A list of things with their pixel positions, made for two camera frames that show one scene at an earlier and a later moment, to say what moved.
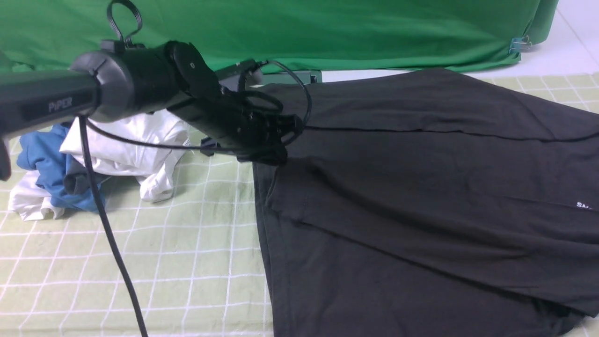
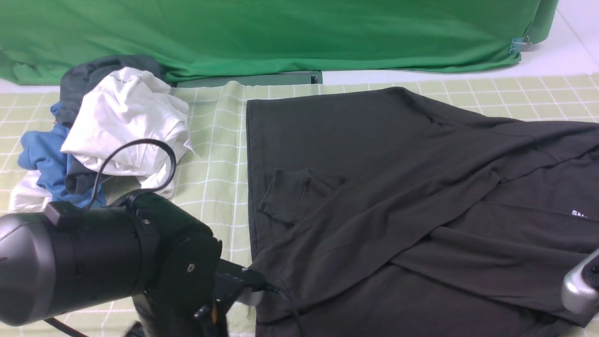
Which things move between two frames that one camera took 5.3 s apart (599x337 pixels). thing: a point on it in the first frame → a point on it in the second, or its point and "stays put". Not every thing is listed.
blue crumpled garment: [40, 150] stays put
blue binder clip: [519, 43] stays put
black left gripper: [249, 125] → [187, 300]
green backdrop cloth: [422, 35] stays put
